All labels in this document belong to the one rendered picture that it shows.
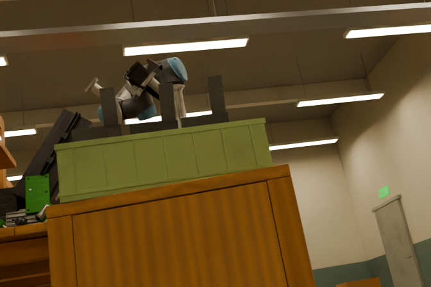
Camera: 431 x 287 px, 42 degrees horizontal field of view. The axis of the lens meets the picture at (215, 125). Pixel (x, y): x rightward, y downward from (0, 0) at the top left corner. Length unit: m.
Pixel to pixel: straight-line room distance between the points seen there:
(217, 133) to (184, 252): 0.36
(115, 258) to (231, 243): 0.31
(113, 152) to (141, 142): 0.08
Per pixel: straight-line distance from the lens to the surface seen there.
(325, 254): 12.51
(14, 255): 2.31
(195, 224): 1.53
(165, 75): 2.44
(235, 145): 1.64
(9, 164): 3.52
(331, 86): 11.36
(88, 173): 1.62
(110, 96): 1.77
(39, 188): 2.94
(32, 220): 2.89
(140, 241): 1.54
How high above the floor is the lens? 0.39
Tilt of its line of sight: 20 degrees up
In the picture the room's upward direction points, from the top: 10 degrees counter-clockwise
